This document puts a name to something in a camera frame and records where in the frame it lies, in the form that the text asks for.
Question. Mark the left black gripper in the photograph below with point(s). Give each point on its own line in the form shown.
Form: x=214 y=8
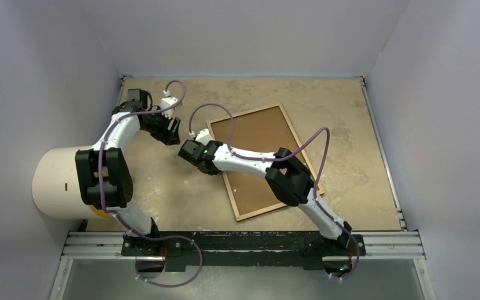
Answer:
x=169 y=136

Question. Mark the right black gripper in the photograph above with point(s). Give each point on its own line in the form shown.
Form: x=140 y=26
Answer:
x=214 y=172

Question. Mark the wooden picture frame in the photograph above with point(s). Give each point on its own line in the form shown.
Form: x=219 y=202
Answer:
x=240 y=213

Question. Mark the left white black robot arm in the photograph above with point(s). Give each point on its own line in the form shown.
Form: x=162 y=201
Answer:
x=104 y=179

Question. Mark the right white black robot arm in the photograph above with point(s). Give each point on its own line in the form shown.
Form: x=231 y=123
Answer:
x=288 y=178

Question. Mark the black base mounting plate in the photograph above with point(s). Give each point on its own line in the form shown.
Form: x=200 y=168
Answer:
x=305 y=249

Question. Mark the white cylinder with orange lid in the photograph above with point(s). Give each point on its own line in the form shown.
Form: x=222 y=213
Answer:
x=55 y=187

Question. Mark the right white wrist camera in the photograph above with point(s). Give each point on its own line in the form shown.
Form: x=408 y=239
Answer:
x=203 y=137

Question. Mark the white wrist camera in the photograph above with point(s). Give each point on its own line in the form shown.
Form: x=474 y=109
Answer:
x=203 y=137
x=168 y=106

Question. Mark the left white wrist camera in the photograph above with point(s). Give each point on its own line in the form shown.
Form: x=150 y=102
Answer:
x=168 y=106

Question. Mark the aluminium rail frame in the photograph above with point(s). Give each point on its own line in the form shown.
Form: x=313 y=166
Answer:
x=357 y=186

